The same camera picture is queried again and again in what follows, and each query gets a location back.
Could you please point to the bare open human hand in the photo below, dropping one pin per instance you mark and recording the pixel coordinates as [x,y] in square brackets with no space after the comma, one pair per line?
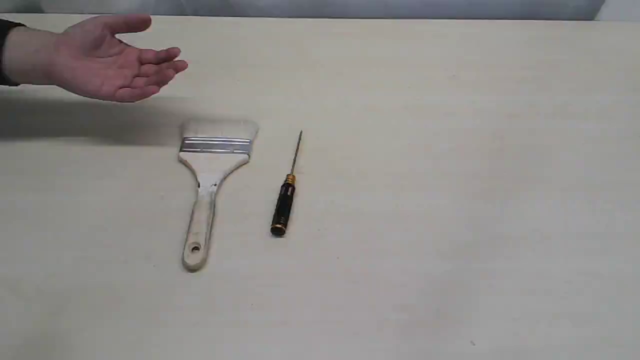
[88,59]

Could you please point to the black gold handled screwdriver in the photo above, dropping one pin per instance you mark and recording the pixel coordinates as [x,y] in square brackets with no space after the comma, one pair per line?
[285,200]

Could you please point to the wide wooden paint brush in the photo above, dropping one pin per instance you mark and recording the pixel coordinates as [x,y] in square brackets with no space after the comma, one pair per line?
[211,150]

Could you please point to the forearm with black sleeve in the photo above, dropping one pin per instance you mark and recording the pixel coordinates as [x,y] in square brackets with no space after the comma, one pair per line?
[26,54]

